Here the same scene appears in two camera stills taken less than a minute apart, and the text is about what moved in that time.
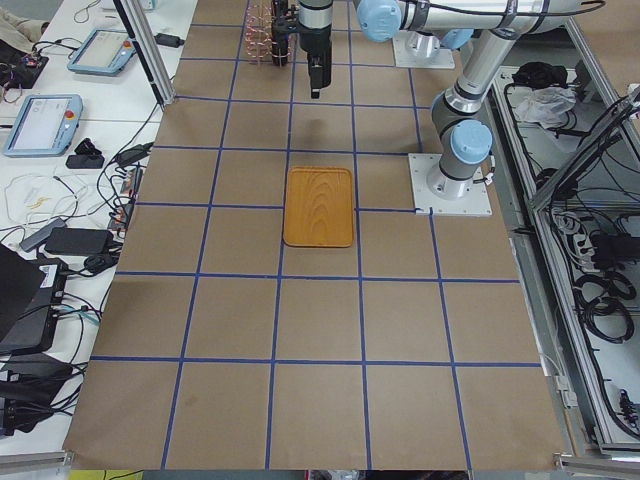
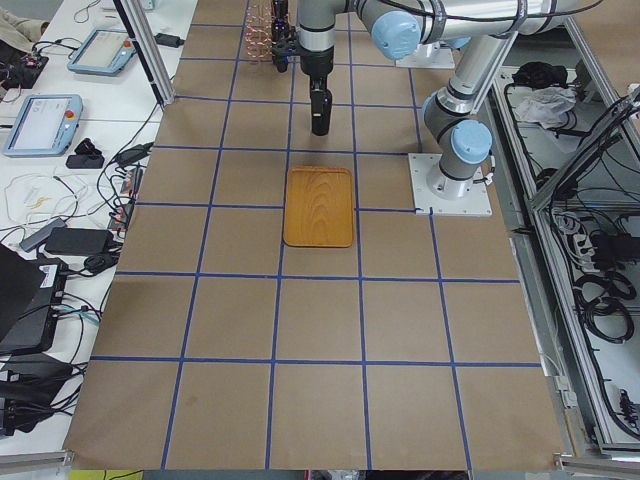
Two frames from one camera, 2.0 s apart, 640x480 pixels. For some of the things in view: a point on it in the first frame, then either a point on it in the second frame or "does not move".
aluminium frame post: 149,50 does not move
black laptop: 30,290 does not move
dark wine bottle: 280,32 -> 321,109
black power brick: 79,241 does not move
